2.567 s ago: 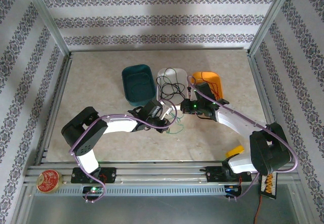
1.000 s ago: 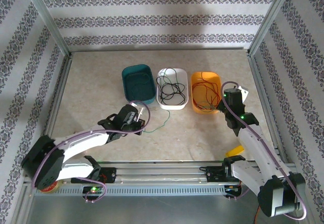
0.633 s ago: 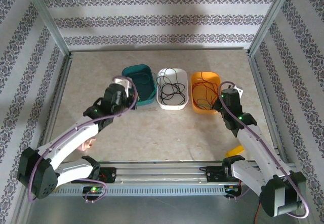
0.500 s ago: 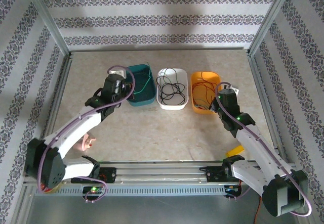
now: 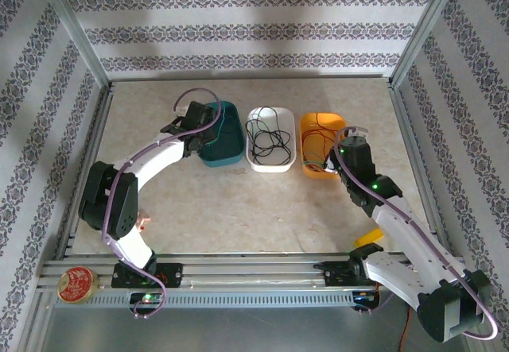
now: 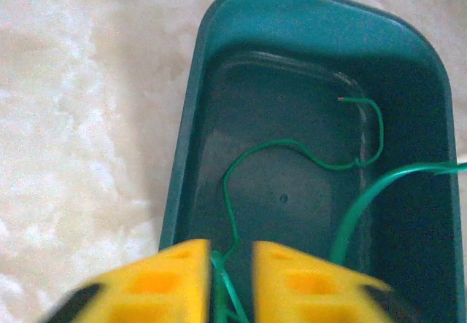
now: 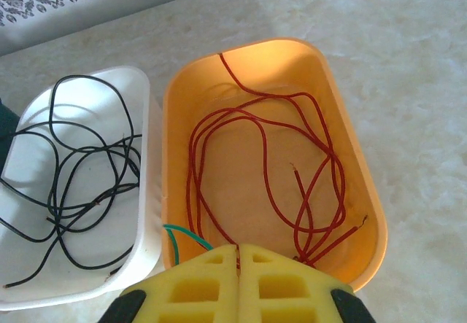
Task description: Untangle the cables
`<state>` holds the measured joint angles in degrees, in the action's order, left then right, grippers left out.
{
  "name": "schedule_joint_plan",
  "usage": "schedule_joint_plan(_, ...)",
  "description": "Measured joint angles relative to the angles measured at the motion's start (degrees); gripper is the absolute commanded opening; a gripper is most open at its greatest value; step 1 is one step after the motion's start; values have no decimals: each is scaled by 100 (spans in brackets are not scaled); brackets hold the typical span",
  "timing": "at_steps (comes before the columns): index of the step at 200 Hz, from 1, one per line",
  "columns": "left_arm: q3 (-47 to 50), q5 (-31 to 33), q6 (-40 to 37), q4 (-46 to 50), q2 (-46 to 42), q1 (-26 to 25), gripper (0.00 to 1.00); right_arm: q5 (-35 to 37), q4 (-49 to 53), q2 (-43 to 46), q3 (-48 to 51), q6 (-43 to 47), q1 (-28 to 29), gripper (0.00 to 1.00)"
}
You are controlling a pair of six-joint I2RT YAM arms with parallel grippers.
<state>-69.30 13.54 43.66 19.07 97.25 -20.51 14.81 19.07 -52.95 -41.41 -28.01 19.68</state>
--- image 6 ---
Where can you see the teal plastic bin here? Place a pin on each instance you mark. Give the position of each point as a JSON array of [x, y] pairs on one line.
[[277, 20]]

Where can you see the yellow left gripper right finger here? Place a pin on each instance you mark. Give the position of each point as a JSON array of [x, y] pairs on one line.
[[303, 290]]

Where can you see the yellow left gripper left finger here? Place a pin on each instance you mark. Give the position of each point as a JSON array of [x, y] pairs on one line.
[[157, 290]]

